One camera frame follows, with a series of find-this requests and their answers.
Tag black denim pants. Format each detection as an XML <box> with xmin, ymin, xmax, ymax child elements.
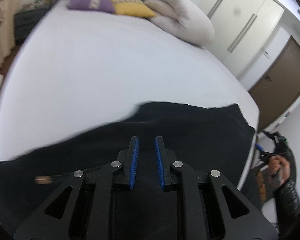
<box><xmin>0</xmin><ymin>102</ymin><xmax>255</xmax><ymax>239</ymax></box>

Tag person's black sleeve forearm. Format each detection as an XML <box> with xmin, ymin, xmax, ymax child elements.
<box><xmin>272</xmin><ymin>144</ymin><xmax>300</xmax><ymax>218</ymax></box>

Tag person's right hand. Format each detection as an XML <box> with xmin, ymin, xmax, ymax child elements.
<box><xmin>268</xmin><ymin>155</ymin><xmax>290</xmax><ymax>185</ymax></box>

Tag brown door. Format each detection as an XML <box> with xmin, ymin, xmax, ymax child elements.
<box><xmin>249</xmin><ymin>37</ymin><xmax>300</xmax><ymax>132</ymax></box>

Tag white wardrobe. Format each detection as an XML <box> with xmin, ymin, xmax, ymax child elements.
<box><xmin>199</xmin><ymin>0</ymin><xmax>284</xmax><ymax>77</ymax></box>

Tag white bed mattress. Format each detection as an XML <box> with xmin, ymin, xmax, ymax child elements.
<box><xmin>0</xmin><ymin>0</ymin><xmax>259</xmax><ymax>161</ymax></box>

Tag folded beige duvet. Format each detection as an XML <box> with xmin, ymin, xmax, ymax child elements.
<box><xmin>144</xmin><ymin>0</ymin><xmax>215</xmax><ymax>47</ymax></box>

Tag beige curtain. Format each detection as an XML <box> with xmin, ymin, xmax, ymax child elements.
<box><xmin>0</xmin><ymin>0</ymin><xmax>20</xmax><ymax>66</ymax></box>

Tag dark grey nightstand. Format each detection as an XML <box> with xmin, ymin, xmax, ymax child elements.
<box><xmin>14</xmin><ymin>7</ymin><xmax>49</xmax><ymax>41</ymax></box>

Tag yellow pillow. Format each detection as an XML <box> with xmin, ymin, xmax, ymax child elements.
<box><xmin>111</xmin><ymin>0</ymin><xmax>156</xmax><ymax>18</ymax></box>

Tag purple pillow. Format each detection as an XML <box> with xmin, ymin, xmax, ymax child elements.
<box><xmin>68</xmin><ymin>0</ymin><xmax>116</xmax><ymax>14</ymax></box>

